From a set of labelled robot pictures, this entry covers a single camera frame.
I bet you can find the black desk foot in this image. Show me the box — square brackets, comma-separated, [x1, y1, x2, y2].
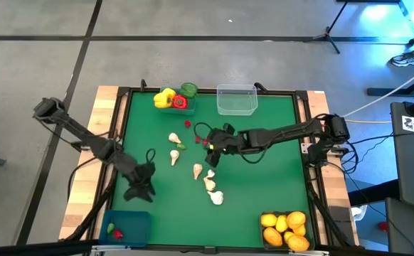
[366, 69, 414, 97]

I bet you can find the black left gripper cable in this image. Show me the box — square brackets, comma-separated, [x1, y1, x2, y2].
[144, 147, 157, 168]

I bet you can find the black diagonal strut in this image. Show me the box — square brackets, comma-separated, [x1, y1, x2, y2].
[64, 166, 120, 242]
[307, 177, 354, 247]

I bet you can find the clear plastic bin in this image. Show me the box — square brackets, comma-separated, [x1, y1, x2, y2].
[216, 83, 259, 117]

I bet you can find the dark grey side cart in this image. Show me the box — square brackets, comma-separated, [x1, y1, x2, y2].
[390, 101, 414, 210]

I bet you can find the large green bell pepper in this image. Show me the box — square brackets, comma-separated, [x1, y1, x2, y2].
[179, 82, 199, 100]

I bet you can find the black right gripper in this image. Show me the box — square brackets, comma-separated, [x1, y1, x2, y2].
[206, 122, 245, 168]

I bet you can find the black metal table frame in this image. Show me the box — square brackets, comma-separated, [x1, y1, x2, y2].
[87, 78, 332, 255]

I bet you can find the green table mat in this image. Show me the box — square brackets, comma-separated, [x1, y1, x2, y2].
[111, 91, 311, 248]

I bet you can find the yellow cable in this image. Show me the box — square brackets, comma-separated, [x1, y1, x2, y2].
[347, 118, 393, 125]

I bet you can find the blue plastic bin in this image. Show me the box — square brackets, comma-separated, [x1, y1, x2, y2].
[98, 209, 152, 248]

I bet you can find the white cable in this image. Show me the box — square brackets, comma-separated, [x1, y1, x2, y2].
[338, 62, 414, 120]

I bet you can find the black tripod stand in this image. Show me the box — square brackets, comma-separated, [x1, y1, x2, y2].
[302, 0, 351, 55]

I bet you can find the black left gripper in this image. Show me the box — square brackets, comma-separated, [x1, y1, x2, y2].
[123, 161, 156, 203]

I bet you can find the teal plastic bin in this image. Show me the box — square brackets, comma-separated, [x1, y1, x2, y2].
[158, 87, 197, 116]

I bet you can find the black gantry bar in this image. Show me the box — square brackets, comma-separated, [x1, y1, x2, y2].
[0, 238, 100, 256]

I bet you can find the large red bell pepper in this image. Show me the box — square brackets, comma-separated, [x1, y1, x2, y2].
[171, 95, 189, 110]

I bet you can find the smoky grey plastic bin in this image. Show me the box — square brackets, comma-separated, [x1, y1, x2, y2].
[260, 210, 317, 251]

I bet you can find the white plastic object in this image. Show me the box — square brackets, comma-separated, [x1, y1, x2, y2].
[351, 205, 368, 220]

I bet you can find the person's shoe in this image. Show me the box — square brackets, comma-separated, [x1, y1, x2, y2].
[391, 50, 414, 68]

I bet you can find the large yellow bell pepper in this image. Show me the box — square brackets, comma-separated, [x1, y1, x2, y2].
[161, 87, 177, 101]
[153, 92, 174, 110]

